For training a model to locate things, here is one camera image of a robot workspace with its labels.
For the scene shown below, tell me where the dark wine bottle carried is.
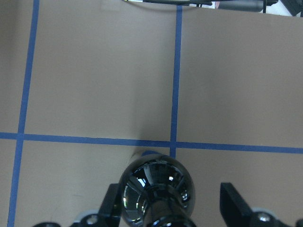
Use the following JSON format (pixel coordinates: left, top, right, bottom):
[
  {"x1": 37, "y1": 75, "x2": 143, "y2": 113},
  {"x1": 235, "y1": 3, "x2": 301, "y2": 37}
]
[{"x1": 119, "y1": 153, "x2": 196, "y2": 227}]

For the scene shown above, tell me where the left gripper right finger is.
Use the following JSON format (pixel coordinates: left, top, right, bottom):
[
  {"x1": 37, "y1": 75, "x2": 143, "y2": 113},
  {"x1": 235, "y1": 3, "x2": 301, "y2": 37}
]
[{"x1": 220, "y1": 183, "x2": 253, "y2": 227}]

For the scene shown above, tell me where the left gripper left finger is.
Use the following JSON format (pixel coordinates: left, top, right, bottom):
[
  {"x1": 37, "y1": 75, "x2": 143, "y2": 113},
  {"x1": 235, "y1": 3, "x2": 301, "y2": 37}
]
[{"x1": 97, "y1": 183, "x2": 121, "y2": 227}]

